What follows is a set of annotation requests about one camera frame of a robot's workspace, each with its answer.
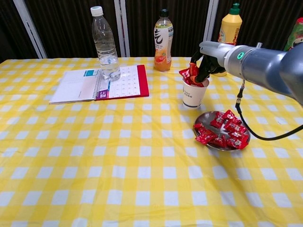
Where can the black pleated curtain panel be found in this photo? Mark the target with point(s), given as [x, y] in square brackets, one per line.
[9, 28]
[189, 23]
[71, 23]
[265, 23]

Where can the orange drink bottle black cap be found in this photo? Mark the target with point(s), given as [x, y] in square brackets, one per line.
[163, 59]

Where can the yellow white checked tablecloth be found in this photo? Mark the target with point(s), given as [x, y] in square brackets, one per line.
[118, 165]

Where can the green Pringles can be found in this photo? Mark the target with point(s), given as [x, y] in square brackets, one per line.
[297, 35]

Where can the white paper cup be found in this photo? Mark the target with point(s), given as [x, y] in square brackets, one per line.
[194, 97]

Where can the open spiral calendar notebook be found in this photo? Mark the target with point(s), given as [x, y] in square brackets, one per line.
[75, 87]

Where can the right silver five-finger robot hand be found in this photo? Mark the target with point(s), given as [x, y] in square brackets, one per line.
[213, 54]

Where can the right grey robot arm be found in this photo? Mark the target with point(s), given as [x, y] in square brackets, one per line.
[260, 63]

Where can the clear plastic water bottle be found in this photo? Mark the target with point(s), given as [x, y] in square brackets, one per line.
[106, 47]

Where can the white metal frame post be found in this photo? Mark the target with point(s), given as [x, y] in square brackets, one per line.
[30, 28]
[122, 28]
[209, 28]

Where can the yellow detergent bottle green cap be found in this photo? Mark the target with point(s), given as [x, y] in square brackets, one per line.
[232, 26]

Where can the metal bowl with candies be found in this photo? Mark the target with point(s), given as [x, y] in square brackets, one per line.
[206, 118]

